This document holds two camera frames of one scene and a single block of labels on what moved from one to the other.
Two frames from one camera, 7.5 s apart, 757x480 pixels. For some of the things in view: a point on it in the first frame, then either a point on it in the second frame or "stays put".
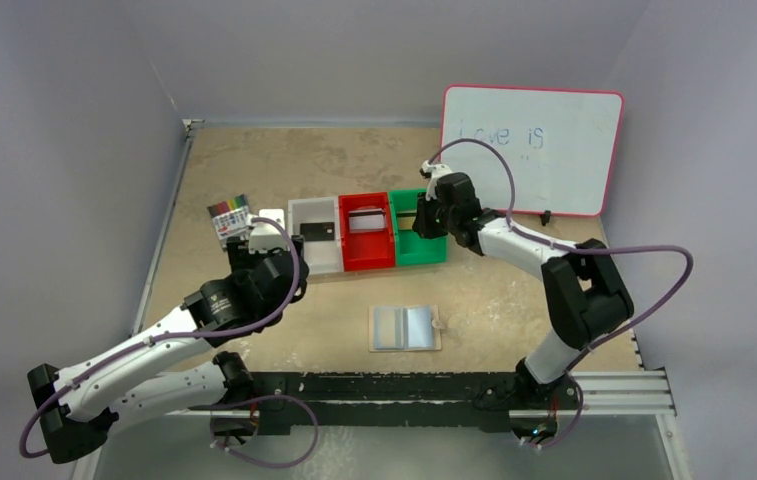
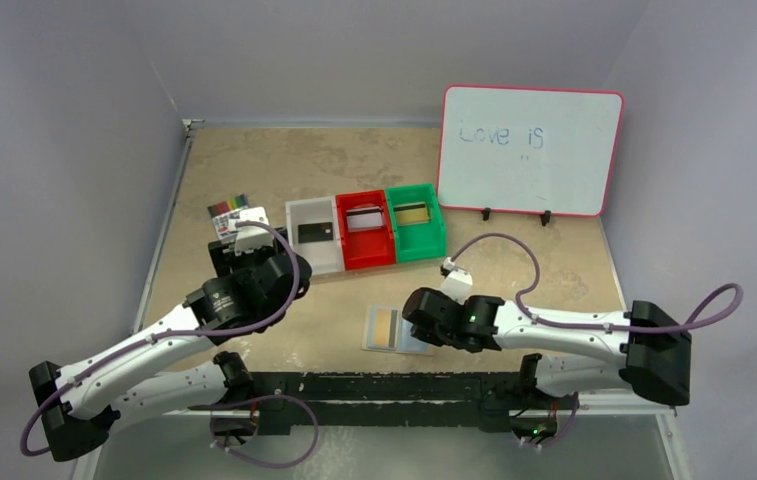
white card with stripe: [367, 220] stays put
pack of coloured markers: [230, 216] stays put
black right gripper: [422, 218] -> [420, 312]
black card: [317, 231] stays put
